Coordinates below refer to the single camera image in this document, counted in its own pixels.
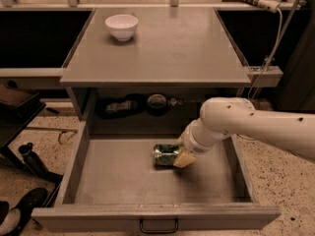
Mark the black shoe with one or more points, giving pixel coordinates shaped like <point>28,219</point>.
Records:
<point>13,220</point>

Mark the grey open drawer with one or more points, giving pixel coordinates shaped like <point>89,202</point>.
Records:
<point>111,183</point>

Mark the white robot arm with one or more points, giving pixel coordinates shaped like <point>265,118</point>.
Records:
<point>223,117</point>

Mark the green soda can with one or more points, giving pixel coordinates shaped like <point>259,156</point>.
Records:
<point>165,155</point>

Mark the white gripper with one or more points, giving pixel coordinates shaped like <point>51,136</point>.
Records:
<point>191,144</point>

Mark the black drawer handle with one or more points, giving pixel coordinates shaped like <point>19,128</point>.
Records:
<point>154,226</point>

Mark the black chair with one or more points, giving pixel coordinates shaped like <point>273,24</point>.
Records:
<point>18,107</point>

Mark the round tape roll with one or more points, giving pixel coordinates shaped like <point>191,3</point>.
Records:
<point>157,104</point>

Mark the grey metal cabinet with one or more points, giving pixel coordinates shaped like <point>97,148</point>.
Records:
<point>179,52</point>

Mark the black bag under cabinet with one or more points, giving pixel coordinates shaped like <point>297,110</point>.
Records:
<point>113,108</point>

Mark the white ceramic bowl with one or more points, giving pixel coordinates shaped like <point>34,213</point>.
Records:
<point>122,27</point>

